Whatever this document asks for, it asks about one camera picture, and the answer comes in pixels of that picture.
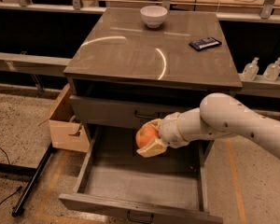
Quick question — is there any black floor cable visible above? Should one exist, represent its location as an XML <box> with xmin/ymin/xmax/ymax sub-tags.
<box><xmin>0</xmin><ymin>138</ymin><xmax>24</xmax><ymax>217</ymax></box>

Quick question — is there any clear sanitizer bottle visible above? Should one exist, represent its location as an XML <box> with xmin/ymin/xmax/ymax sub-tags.
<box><xmin>242</xmin><ymin>57</ymin><xmax>259</xmax><ymax>81</ymax></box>
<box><xmin>263</xmin><ymin>57</ymin><xmax>280</xmax><ymax>81</ymax></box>

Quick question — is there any closed middle drawer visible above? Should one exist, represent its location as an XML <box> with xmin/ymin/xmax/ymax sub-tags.
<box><xmin>69</xmin><ymin>94</ymin><xmax>231</xmax><ymax>139</ymax></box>

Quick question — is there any cardboard box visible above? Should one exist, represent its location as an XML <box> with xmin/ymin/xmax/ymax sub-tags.
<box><xmin>40</xmin><ymin>84</ymin><xmax>90</xmax><ymax>152</ymax></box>

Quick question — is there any grey wooden drawer cabinet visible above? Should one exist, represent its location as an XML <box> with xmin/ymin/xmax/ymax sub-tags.
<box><xmin>63</xmin><ymin>7</ymin><xmax>244</xmax><ymax>147</ymax></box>

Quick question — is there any black metal floor stand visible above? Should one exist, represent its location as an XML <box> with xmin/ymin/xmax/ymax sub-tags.
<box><xmin>0</xmin><ymin>144</ymin><xmax>55</xmax><ymax>217</ymax></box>

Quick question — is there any orange fruit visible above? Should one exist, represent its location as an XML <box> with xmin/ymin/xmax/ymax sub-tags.
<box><xmin>135</xmin><ymin>126</ymin><xmax>159</xmax><ymax>148</ymax></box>

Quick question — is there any white ceramic bowl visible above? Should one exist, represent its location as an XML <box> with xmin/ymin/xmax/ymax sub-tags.
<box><xmin>140</xmin><ymin>6</ymin><xmax>168</xmax><ymax>28</ymax></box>

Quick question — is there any clear sanitizer bottle right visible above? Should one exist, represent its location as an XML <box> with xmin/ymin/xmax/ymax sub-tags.
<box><xmin>263</xmin><ymin>57</ymin><xmax>280</xmax><ymax>81</ymax></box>

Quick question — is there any clear sanitizer bottle left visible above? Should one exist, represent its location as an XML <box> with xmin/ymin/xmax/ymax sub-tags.
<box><xmin>242</xmin><ymin>57</ymin><xmax>259</xmax><ymax>81</ymax></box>

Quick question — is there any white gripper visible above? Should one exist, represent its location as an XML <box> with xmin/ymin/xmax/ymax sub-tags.
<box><xmin>136</xmin><ymin>112</ymin><xmax>189</xmax><ymax>158</ymax></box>

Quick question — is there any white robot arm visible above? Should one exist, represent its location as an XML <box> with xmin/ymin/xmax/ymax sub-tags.
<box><xmin>136</xmin><ymin>93</ymin><xmax>280</xmax><ymax>160</ymax></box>

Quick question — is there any open bottom drawer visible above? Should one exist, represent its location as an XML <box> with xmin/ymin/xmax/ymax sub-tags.
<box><xmin>59</xmin><ymin>126</ymin><xmax>223</xmax><ymax>224</ymax></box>

